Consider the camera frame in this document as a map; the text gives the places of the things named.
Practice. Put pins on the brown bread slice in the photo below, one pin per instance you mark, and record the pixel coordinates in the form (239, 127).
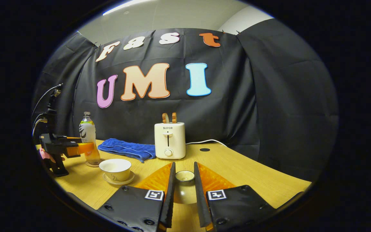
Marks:
(174, 117)
(164, 118)

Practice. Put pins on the beige ceramic teacup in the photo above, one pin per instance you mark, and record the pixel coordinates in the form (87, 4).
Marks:
(116, 169)

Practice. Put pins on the beige ceramic saucer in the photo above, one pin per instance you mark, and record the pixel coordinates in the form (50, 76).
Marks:
(121, 182)

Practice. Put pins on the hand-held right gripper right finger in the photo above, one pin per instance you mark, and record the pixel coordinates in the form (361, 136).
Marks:
(201, 203)

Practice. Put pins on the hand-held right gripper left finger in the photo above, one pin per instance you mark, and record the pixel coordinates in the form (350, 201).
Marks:
(169, 199)

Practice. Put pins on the black backdrop cloth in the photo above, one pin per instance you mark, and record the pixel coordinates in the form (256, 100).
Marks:
(269, 96)

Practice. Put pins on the clear plastic water bottle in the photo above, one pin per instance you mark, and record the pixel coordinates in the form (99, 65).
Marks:
(89, 135)

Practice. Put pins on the beige teacup lid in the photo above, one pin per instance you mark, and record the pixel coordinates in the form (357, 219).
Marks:
(185, 185)

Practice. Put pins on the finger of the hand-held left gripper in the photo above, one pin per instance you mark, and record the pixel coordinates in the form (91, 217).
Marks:
(85, 149)
(72, 139)

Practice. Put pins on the cream white toaster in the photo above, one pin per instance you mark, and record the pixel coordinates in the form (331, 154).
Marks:
(169, 141)

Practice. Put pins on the blue folded towel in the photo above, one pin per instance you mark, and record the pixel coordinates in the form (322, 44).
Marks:
(127, 149)

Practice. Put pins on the round brown coaster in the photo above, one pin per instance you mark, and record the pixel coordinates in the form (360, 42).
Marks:
(93, 164)

